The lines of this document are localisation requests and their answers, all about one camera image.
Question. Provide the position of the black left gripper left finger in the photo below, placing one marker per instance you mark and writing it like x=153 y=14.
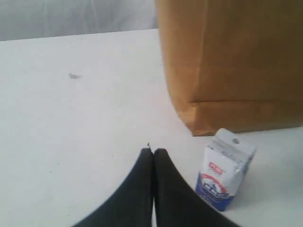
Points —
x=131 y=204

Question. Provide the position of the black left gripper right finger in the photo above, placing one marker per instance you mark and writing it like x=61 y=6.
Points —
x=176 y=204

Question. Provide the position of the small white blue carton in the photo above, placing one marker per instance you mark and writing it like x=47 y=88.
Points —
x=226 y=160

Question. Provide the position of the brown paper shopping bag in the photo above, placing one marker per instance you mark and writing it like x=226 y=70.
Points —
x=233 y=64

